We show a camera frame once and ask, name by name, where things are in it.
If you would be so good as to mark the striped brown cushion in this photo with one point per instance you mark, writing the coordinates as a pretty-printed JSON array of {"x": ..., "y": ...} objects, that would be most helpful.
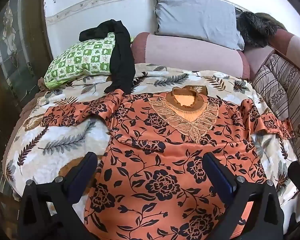
[{"x": 282, "y": 90}]

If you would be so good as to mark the patterned glass door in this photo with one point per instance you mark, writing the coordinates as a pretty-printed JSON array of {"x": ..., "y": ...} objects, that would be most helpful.
[{"x": 12, "y": 47}]

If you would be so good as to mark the dark furry garment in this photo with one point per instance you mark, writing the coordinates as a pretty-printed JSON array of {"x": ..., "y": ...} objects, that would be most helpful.
[{"x": 257, "y": 28}]

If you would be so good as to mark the black garment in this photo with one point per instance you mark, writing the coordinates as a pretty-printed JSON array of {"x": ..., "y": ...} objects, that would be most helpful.
[{"x": 121, "y": 60}]

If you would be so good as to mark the grey pillow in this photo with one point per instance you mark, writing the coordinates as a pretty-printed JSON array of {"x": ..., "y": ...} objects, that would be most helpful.
[{"x": 194, "y": 20}]

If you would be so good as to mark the orange floral blouse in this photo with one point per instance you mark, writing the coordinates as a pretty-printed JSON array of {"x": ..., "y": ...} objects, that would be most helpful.
[{"x": 162, "y": 165}]

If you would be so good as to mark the green checkered pillow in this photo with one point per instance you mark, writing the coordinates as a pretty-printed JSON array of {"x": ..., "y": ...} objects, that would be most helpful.
[{"x": 82, "y": 57}]

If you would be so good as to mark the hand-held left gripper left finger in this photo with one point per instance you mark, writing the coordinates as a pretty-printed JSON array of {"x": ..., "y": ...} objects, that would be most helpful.
[{"x": 80, "y": 173}]

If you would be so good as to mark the long pink bolster cushion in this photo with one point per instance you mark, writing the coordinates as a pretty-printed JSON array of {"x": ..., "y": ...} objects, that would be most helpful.
[{"x": 189, "y": 52}]

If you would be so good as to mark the pink sofa armrest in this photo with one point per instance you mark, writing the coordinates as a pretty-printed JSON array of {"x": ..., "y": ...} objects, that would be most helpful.
[{"x": 289, "y": 42}]

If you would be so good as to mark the leaf print fleece blanket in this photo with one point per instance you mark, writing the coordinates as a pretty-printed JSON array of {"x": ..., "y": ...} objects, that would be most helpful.
[{"x": 52, "y": 140}]

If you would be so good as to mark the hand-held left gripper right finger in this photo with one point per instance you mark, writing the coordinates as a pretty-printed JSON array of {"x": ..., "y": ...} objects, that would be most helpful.
[{"x": 218, "y": 173}]

